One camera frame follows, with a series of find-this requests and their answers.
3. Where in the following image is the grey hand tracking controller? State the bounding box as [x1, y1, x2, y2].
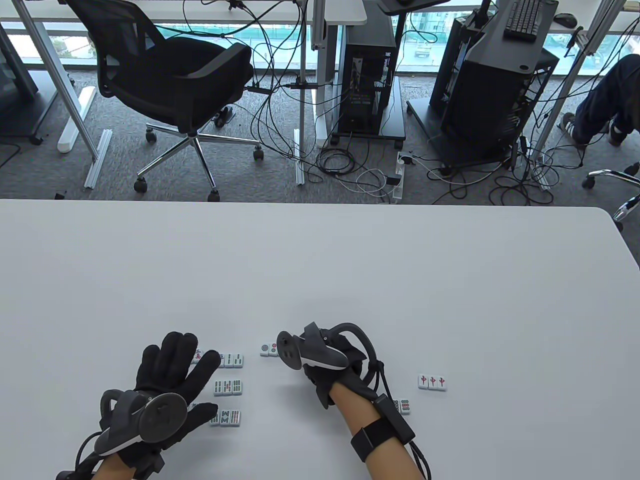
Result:
[100, 390, 188, 457]
[276, 321, 376, 371]

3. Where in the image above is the dark grey equipment cart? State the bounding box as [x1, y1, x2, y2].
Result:
[0, 22, 61, 147]

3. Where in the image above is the black white striped sneaker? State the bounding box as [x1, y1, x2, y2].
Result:
[607, 119, 630, 148]
[558, 112, 587, 150]

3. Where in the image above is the person's right hand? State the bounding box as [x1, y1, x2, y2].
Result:
[300, 332, 381, 411]

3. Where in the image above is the black mesh office chair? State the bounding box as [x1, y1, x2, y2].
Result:
[581, 161, 640, 232]
[65, 0, 265, 202]

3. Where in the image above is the white power strip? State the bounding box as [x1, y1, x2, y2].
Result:
[392, 151, 408, 202]

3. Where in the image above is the black computer tower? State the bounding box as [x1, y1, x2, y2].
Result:
[430, 15, 560, 166]
[338, 43, 396, 135]

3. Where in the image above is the person's left hand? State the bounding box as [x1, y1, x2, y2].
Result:
[100, 331, 221, 468]

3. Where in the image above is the tangle of black cables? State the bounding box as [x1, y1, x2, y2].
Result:
[425, 115, 586, 207]
[182, 0, 401, 203]

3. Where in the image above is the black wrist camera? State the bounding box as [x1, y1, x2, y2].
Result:
[136, 449, 166, 478]

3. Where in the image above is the black wheeled computer cart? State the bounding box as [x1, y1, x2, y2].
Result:
[406, 97, 532, 177]
[328, 75, 407, 149]

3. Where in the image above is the person's left forearm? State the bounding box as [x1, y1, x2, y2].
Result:
[95, 455, 143, 480]

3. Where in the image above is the white standing desk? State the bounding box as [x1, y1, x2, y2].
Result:
[0, 0, 368, 153]

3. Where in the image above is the person's right forearm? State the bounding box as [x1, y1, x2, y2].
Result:
[327, 382, 426, 480]

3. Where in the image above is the black monitor stand with tray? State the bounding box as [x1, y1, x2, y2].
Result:
[467, 0, 560, 76]
[345, 0, 451, 48]

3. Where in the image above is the black keyboard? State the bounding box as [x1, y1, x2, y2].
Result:
[503, 0, 547, 41]

